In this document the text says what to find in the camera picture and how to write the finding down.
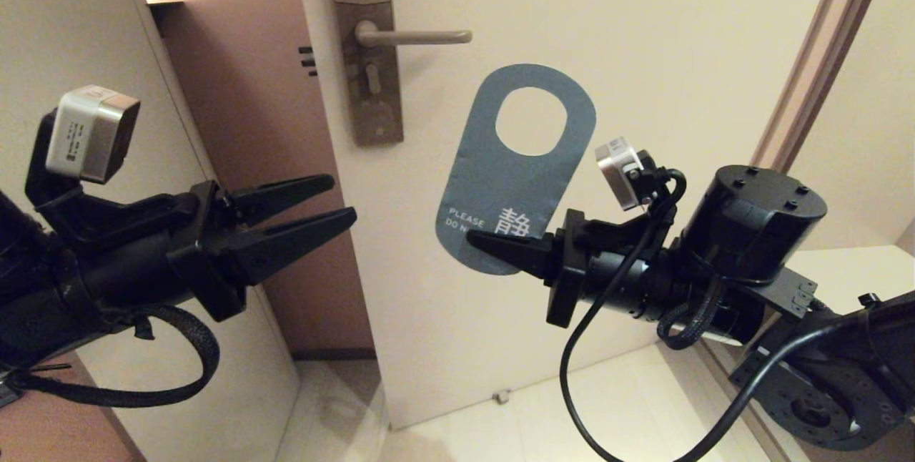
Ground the metal door lever handle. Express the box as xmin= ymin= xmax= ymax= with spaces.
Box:
xmin=355 ymin=20 xmax=473 ymax=49

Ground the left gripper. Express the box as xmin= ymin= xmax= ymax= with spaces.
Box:
xmin=68 ymin=175 xmax=357 ymax=322

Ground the grey door hanger sign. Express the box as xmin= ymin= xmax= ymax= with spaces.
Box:
xmin=435 ymin=64 xmax=598 ymax=277

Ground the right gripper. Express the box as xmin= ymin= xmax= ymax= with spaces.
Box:
xmin=466 ymin=209 xmax=681 ymax=328

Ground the cream door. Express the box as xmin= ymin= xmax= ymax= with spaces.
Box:
xmin=292 ymin=0 xmax=853 ymax=430

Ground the brown wooden board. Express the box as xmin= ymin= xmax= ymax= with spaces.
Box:
xmin=0 ymin=352 xmax=147 ymax=462

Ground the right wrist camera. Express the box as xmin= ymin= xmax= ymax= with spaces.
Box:
xmin=572 ymin=137 xmax=688 ymax=248

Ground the brown door frame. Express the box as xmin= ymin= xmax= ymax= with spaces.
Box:
xmin=697 ymin=0 xmax=896 ymax=462

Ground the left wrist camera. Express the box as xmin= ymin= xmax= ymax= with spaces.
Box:
xmin=25 ymin=85 xmax=202 ymax=252

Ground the metal door lock plate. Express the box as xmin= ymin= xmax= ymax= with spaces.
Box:
xmin=326 ymin=0 xmax=405 ymax=147

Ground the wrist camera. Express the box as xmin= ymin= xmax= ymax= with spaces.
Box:
xmin=25 ymin=85 xmax=202 ymax=252
xmin=572 ymin=137 xmax=688 ymax=248

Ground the cream cabinet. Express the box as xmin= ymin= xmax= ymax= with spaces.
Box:
xmin=0 ymin=0 xmax=301 ymax=462

